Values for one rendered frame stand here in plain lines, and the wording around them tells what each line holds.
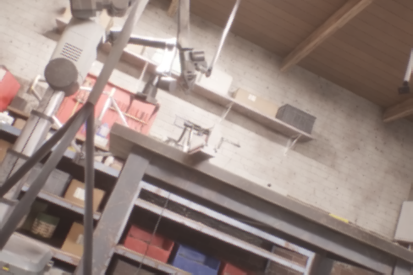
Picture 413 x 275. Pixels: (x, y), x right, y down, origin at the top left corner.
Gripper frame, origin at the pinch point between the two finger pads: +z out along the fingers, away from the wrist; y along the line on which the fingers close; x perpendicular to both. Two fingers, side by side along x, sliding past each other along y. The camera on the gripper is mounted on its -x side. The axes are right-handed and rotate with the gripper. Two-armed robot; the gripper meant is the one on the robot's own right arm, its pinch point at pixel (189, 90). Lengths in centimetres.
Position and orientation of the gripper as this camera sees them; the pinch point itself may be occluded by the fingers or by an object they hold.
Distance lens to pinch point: 194.0
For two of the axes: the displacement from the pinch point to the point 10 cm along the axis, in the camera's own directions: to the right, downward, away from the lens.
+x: -9.6, 0.9, -2.6
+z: 1.3, 9.8, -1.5
